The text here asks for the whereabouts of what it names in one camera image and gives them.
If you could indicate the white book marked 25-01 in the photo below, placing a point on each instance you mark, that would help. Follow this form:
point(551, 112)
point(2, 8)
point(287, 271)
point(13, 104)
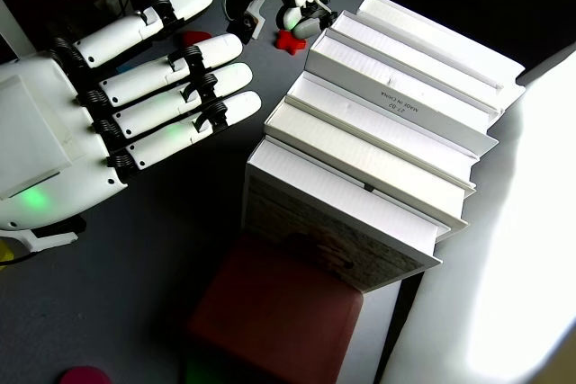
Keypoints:
point(373, 123)

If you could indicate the red star toy block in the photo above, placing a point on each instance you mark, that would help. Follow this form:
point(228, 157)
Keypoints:
point(290, 42)

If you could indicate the red heart toy block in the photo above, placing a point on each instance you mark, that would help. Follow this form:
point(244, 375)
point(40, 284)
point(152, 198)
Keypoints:
point(195, 38)

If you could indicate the yellow toy block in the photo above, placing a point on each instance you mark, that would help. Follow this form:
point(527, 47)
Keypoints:
point(4, 253)

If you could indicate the white book marked 27-02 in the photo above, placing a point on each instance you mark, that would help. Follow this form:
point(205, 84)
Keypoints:
point(405, 87)

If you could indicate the grey table cloth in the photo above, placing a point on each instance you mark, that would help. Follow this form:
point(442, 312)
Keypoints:
point(112, 294)

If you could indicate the cream white book box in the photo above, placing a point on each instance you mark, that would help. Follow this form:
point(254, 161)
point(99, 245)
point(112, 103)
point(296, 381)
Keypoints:
point(360, 154)

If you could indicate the white book with picture cover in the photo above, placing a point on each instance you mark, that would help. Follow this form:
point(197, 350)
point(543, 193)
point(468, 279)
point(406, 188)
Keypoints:
point(342, 204)

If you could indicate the pink round toy block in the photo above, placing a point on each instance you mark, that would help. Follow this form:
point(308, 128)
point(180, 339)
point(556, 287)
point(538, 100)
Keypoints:
point(85, 376)

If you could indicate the red-brown square block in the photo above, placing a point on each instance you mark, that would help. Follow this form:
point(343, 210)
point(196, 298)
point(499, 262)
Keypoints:
point(274, 312)

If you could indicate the white book stand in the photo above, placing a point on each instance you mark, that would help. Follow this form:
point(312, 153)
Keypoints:
point(517, 222)

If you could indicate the white frame post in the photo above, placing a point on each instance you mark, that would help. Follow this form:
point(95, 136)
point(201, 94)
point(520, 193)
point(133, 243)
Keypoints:
point(13, 33)

